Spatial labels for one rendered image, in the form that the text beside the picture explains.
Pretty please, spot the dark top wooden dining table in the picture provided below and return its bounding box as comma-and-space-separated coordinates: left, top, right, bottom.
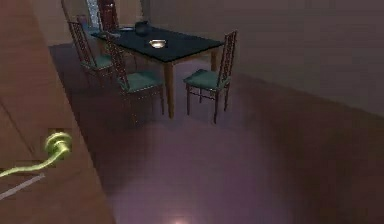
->
90, 26, 225, 120

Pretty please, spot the small pale bowl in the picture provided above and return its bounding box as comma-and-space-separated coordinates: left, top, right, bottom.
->
148, 39, 168, 50

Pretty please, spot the dark round pot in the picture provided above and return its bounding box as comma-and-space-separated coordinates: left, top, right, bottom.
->
134, 20, 153, 37

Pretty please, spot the brown wooden room door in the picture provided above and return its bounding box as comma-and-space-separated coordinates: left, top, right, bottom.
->
0, 0, 117, 224

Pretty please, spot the brass door lever handle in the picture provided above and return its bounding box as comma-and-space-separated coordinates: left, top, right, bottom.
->
0, 131, 73, 179

